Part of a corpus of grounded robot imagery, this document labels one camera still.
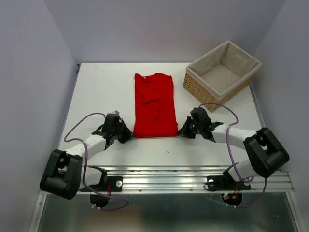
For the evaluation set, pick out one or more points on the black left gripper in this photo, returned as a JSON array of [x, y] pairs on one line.
[[128, 135]]

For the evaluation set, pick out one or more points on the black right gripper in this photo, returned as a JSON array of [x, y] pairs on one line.
[[184, 131]]

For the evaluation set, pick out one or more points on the red t shirt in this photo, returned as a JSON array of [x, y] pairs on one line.
[[155, 115]]

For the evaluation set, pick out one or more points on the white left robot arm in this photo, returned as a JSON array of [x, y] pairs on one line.
[[67, 171]]

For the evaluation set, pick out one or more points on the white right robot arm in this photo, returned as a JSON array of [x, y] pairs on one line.
[[265, 153]]

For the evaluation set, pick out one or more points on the wicker basket with cloth liner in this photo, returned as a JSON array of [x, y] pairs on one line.
[[220, 74]]

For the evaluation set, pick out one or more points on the aluminium rail frame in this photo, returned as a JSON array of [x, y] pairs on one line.
[[163, 178]]

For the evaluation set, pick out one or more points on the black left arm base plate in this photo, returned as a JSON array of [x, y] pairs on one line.
[[113, 183]]

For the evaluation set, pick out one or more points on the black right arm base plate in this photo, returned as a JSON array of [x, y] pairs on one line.
[[224, 182]]

